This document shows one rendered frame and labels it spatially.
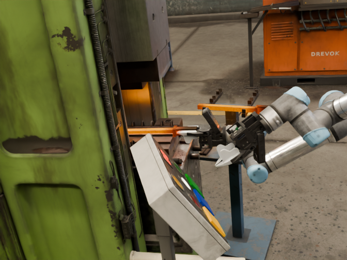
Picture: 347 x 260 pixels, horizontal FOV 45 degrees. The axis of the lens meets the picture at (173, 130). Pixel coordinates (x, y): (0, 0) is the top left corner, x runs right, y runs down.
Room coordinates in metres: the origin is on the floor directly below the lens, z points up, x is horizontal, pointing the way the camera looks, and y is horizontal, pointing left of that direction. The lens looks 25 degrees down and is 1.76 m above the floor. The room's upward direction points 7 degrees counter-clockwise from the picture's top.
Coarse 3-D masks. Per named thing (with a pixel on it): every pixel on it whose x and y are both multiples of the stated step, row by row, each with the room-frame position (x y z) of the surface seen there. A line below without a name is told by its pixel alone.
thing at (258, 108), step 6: (198, 108) 2.05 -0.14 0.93; (210, 108) 2.02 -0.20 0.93; (216, 108) 2.00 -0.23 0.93; (222, 108) 1.99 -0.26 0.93; (228, 108) 1.97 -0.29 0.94; (234, 108) 1.96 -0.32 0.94; (240, 108) 1.95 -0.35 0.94; (246, 108) 1.93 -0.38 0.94; (252, 108) 1.92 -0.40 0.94; (258, 108) 1.91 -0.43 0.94; (264, 108) 1.90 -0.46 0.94
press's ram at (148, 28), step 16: (112, 0) 1.50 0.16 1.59; (128, 0) 1.49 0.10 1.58; (144, 0) 1.47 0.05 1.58; (160, 0) 1.67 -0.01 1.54; (112, 16) 1.50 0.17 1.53; (128, 16) 1.49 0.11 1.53; (144, 16) 1.47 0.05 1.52; (160, 16) 1.64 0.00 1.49; (112, 32) 1.51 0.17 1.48; (128, 32) 1.49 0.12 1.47; (144, 32) 1.48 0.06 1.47; (160, 32) 1.61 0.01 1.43; (128, 48) 1.49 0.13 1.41; (144, 48) 1.48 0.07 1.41; (160, 48) 1.59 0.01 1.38
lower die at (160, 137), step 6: (138, 126) 1.75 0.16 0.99; (144, 126) 1.75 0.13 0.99; (150, 126) 1.74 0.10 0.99; (156, 126) 1.73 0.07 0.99; (162, 126) 1.72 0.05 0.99; (168, 126) 1.71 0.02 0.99; (132, 138) 1.64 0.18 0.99; (138, 138) 1.63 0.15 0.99; (156, 138) 1.61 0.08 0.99; (162, 138) 1.60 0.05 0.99; (168, 138) 1.60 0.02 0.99; (174, 138) 1.63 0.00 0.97; (132, 144) 1.60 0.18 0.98; (162, 144) 1.57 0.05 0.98; (168, 144) 1.56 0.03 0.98; (174, 144) 1.62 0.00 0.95; (168, 150) 1.52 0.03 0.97; (174, 150) 1.61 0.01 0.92; (132, 156) 1.56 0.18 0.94
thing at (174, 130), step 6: (174, 126) 1.65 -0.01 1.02; (180, 126) 1.65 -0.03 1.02; (186, 126) 1.64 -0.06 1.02; (192, 126) 1.63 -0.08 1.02; (132, 132) 1.67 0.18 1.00; (138, 132) 1.67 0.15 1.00; (144, 132) 1.66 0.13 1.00; (150, 132) 1.65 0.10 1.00; (156, 132) 1.64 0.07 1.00; (162, 132) 1.64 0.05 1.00; (168, 132) 1.63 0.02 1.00; (174, 132) 1.62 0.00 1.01
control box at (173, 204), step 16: (144, 144) 1.17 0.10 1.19; (144, 160) 1.08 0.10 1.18; (160, 160) 1.03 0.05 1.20; (144, 176) 1.00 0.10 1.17; (160, 176) 0.96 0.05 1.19; (176, 176) 1.02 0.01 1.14; (160, 192) 0.89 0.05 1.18; (176, 192) 0.89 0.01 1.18; (192, 192) 1.06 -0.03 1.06; (160, 208) 0.88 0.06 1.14; (176, 208) 0.89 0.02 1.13; (192, 208) 0.90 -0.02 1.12; (176, 224) 0.89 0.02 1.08; (192, 224) 0.90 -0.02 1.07; (208, 224) 0.90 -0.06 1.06; (192, 240) 0.89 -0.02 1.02; (208, 240) 0.90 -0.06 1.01; (224, 240) 0.91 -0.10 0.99; (208, 256) 0.90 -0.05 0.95
